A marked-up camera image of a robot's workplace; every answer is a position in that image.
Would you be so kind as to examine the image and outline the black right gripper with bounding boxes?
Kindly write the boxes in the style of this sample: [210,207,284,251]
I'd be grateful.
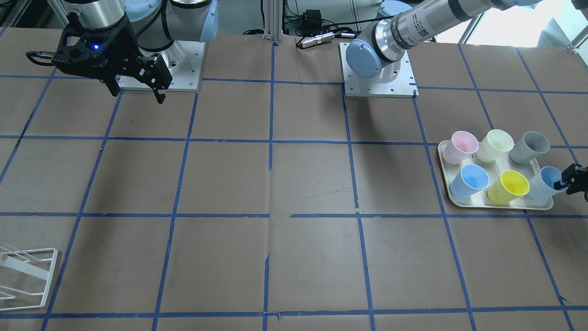
[51,13,144,97]

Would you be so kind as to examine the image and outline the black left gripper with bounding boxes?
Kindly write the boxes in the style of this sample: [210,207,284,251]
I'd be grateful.
[553,164,588,201]

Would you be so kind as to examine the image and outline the light blue cup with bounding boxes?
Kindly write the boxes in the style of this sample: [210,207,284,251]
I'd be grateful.
[527,166,567,200]

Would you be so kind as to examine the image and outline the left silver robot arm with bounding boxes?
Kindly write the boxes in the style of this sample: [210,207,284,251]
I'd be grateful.
[340,0,587,167]

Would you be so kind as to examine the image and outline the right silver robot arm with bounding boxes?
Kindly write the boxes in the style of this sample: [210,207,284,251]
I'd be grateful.
[51,0,219,103]

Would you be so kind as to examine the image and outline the yellow plastic cup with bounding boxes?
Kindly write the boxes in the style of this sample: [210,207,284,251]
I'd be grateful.
[487,170,530,205]

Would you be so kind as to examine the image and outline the grey plastic cup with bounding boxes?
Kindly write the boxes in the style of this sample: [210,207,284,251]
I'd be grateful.
[509,131,551,164]

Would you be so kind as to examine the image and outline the cream plastic cup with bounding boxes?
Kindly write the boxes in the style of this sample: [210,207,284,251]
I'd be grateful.
[475,129,515,163]

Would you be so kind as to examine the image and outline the blue cup on tray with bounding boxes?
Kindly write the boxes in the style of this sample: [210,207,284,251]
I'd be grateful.
[449,164,490,199]

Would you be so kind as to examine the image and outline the pink plastic cup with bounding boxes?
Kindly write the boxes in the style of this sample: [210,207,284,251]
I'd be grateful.
[442,131,480,164]

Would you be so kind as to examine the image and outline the cream plastic tray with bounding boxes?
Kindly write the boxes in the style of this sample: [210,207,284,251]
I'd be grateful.
[437,140,554,211]

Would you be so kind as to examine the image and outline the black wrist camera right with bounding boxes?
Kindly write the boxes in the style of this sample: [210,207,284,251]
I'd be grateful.
[138,54,172,104]

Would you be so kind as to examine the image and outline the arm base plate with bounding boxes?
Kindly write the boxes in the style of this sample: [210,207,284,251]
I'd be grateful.
[339,42,419,98]
[160,40,207,92]

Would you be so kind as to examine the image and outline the white wire cup rack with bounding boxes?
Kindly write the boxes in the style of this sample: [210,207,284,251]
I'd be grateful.
[0,246,59,312]

